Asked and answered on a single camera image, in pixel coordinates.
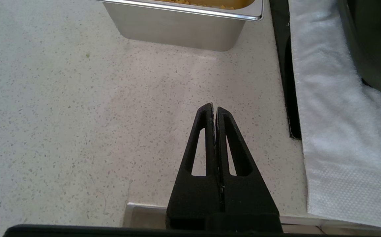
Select white towel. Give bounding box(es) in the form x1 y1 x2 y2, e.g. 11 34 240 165
288 0 381 231

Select yellow corn kernels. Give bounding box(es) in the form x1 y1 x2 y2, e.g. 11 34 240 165
164 0 253 10

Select black rice cooker body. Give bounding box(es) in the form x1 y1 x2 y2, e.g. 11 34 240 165
337 0 381 98

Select long black strip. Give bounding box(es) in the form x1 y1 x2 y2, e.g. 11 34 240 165
269 0 302 140

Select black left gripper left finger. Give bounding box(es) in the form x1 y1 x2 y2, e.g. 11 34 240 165
166 103 224 231

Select stainless steel tray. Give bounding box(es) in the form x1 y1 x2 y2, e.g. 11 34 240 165
93 0 265 52

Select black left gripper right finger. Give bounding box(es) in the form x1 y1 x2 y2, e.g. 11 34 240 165
215 106 282 231

